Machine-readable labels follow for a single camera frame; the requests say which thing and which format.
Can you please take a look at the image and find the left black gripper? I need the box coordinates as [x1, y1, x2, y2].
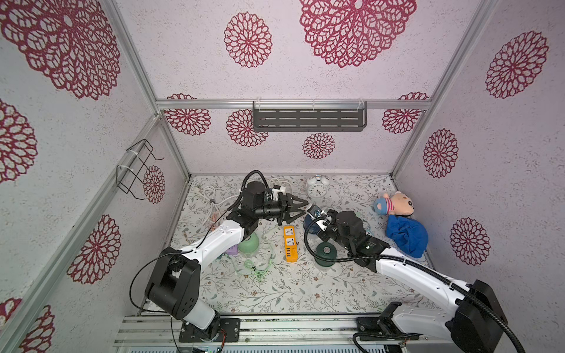
[256, 192, 309, 227]

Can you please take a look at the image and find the dark green meat grinder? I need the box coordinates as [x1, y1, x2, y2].
[315, 242, 338, 270]

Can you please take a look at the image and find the navy blue meat grinder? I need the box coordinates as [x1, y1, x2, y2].
[303, 211, 328, 235]

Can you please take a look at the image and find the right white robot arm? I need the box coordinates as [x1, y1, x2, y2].
[312, 210, 525, 352]

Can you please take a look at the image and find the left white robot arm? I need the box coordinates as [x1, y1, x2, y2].
[145, 182, 293, 332]

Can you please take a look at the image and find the light green meat grinder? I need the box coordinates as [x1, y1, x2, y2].
[238, 232, 260, 257]

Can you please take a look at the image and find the white twin-bell alarm clock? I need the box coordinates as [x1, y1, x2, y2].
[306, 175, 330, 199]

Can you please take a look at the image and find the pig plush toy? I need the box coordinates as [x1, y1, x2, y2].
[373, 191, 415, 217]

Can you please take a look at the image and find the blue cloth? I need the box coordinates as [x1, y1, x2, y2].
[385, 215, 429, 258]

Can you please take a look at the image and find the orange power strip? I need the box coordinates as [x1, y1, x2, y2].
[283, 226, 299, 263]

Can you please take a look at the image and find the orange thin cable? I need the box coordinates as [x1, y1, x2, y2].
[193, 211, 230, 239]

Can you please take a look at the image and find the white coiled cord bundle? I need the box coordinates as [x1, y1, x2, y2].
[193, 177, 297, 217]

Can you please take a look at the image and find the grey wall shelf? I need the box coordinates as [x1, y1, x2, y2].
[252, 101, 367, 132]

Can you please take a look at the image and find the black wire rack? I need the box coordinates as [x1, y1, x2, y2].
[115, 139, 166, 204]

